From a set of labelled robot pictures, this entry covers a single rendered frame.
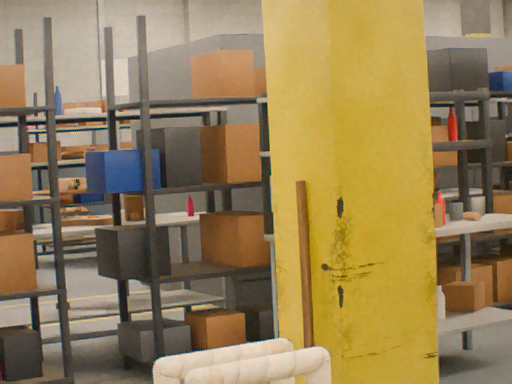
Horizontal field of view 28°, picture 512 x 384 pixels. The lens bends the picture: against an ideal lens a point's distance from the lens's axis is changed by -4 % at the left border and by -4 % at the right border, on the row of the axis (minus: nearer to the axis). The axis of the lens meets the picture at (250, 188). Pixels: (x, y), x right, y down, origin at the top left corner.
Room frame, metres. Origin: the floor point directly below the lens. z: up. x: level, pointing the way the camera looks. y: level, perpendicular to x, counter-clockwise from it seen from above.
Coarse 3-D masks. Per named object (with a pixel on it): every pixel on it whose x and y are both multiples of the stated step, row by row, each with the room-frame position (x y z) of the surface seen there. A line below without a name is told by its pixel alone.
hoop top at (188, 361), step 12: (228, 348) 1.30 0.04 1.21; (240, 348) 1.30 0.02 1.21; (252, 348) 1.31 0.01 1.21; (264, 348) 1.31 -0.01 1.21; (276, 348) 1.32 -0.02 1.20; (288, 348) 1.33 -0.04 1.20; (168, 360) 1.25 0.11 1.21; (180, 360) 1.25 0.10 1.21; (192, 360) 1.26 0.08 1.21; (204, 360) 1.27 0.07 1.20; (216, 360) 1.27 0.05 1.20; (228, 360) 1.28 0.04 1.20; (240, 360) 1.29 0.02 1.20; (156, 372) 1.24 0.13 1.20; (180, 372) 1.25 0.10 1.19
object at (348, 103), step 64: (320, 0) 2.24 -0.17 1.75; (384, 0) 2.30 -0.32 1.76; (320, 64) 2.25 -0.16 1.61; (384, 64) 2.29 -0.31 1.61; (320, 128) 2.26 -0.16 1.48; (384, 128) 2.29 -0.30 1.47; (320, 192) 2.28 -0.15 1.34; (384, 192) 2.28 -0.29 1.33; (320, 256) 2.29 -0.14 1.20; (384, 256) 2.28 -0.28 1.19; (320, 320) 2.30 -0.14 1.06; (384, 320) 2.28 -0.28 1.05
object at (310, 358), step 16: (288, 352) 1.25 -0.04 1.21; (304, 352) 1.25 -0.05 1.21; (320, 352) 1.26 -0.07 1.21; (208, 368) 1.19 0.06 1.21; (224, 368) 1.19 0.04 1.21; (240, 368) 1.20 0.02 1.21; (256, 368) 1.21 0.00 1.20; (272, 368) 1.22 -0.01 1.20; (288, 368) 1.23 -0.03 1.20; (304, 368) 1.24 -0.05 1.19
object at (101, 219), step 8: (80, 216) 7.47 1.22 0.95; (88, 216) 7.47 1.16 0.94; (96, 216) 7.44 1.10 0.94; (104, 216) 7.39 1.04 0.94; (112, 216) 7.38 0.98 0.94; (64, 224) 7.22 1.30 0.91; (72, 224) 7.24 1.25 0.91; (80, 224) 7.24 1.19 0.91; (88, 224) 7.20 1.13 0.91; (96, 224) 7.19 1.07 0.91; (104, 224) 7.21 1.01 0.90
